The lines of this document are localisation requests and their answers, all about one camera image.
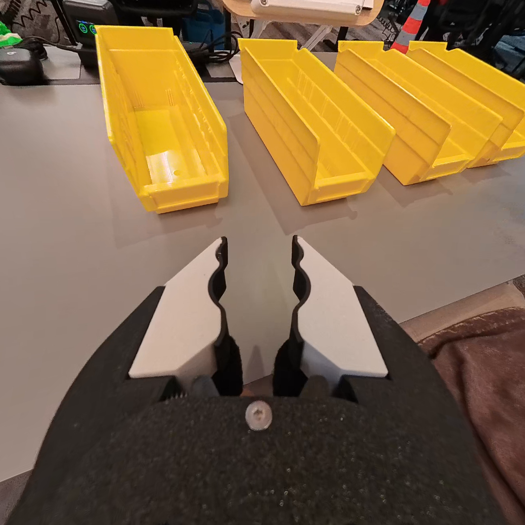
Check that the orange traffic cone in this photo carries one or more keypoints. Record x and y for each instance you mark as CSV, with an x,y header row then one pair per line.
x,y
410,28

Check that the yellow plastic storage bin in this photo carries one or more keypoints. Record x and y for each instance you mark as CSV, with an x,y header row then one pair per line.
x,y
492,82
410,123
287,123
164,131

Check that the black power station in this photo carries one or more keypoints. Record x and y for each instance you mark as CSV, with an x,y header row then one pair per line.
x,y
92,41

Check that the person's brown trousers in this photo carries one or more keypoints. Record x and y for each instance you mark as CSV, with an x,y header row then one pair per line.
x,y
484,389

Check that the black pouch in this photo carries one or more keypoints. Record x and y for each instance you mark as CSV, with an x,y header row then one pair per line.
x,y
20,65

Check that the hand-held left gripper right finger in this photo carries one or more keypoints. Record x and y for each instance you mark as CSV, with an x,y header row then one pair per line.
x,y
336,328

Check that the green plastic object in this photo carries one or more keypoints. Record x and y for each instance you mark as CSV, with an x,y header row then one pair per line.
x,y
8,35

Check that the grey desk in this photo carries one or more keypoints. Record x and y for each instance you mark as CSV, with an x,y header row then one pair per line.
x,y
61,164

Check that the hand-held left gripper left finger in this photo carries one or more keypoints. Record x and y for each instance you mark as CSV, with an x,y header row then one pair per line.
x,y
180,328

